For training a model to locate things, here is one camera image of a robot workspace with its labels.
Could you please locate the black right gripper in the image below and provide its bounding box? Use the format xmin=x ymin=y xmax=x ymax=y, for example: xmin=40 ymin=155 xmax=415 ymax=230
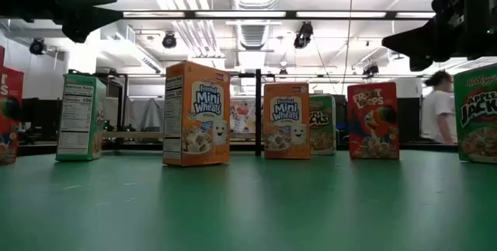
xmin=382 ymin=0 xmax=497 ymax=72

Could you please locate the green Apple Jacks cereal box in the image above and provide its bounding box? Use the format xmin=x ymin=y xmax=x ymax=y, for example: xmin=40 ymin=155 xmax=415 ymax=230
xmin=55 ymin=72 xmax=108 ymax=162
xmin=453 ymin=63 xmax=497 ymax=164
xmin=309 ymin=93 xmax=337 ymax=156

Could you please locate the orange Mini Wheats cereal box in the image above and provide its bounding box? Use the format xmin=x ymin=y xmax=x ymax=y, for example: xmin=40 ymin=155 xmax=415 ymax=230
xmin=162 ymin=60 xmax=231 ymax=167
xmin=262 ymin=82 xmax=311 ymax=161

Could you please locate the black ceiling spotlight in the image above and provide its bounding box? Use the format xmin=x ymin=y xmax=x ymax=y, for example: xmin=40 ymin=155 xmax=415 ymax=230
xmin=363 ymin=63 xmax=380 ymax=78
xmin=293 ymin=21 xmax=315 ymax=50
xmin=29 ymin=37 xmax=47 ymax=56
xmin=162 ymin=32 xmax=178 ymax=49

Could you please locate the person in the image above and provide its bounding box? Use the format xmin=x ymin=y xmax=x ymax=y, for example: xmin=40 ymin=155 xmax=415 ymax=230
xmin=420 ymin=70 xmax=456 ymax=145

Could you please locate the black monitor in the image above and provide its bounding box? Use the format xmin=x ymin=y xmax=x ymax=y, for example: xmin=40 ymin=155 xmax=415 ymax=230
xmin=335 ymin=94 xmax=349 ymax=131

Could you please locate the grey draped cloth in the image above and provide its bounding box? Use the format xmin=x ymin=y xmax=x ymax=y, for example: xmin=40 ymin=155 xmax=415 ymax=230
xmin=126 ymin=97 xmax=165 ymax=132

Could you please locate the patterned white panel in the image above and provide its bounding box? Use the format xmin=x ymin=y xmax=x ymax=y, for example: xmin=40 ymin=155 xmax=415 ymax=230
xmin=229 ymin=98 xmax=256 ymax=134

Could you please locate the green table mat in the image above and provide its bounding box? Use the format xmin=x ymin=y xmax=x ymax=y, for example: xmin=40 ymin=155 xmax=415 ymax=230
xmin=0 ymin=149 xmax=497 ymax=251

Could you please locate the black metal shelf frame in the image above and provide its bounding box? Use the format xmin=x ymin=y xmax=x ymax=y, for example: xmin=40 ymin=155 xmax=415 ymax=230
xmin=68 ymin=68 xmax=263 ymax=157

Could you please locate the black metal table frame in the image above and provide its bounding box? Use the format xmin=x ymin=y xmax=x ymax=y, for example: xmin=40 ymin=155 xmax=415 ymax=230
xmin=17 ymin=141 xmax=459 ymax=157

